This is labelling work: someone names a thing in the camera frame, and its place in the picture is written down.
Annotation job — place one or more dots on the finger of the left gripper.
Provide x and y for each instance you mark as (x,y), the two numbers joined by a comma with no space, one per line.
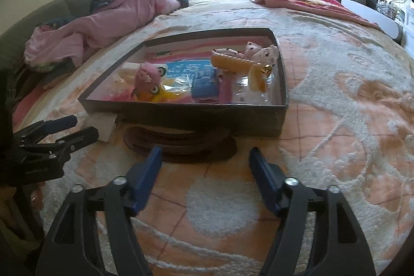
(65,146)
(38,131)

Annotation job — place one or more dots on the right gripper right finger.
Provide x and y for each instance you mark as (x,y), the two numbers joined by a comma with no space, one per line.
(339,246)

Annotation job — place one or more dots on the pink yellow plush toy clip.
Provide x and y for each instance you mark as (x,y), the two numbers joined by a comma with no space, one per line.
(148,86)

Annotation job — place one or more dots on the yellow rings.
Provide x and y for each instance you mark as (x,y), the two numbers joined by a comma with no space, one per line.
(178,86)

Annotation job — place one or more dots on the small clear bag card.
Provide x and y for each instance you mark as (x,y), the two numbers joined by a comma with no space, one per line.
(242,94)

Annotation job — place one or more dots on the pink dotted bow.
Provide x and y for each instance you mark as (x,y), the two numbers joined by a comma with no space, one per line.
(258,54)

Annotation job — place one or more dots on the left hand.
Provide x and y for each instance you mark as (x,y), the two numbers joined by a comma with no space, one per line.
(36,195)

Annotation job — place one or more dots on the white paper card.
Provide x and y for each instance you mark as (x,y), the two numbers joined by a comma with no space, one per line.
(105,123)

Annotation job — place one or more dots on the pink quilt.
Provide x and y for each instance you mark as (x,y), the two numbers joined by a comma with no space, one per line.
(78,40)

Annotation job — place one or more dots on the green headboard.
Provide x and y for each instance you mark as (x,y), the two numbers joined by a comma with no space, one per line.
(13,40)

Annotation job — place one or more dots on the brown hair clip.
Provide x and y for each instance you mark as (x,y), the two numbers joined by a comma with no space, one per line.
(184,147)

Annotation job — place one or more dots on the dark shallow box tray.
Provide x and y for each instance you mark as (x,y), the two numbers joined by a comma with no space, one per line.
(266,121)

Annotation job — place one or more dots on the pink book in tray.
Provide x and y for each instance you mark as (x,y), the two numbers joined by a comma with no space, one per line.
(228,63)

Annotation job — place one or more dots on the white drawer cabinet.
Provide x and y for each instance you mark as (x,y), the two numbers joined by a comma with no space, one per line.
(407,41)

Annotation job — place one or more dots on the white bed footboard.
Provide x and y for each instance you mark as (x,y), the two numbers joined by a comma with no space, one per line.
(386,24)

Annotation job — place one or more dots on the pink red blanket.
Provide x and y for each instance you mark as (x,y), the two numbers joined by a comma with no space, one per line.
(326,8)

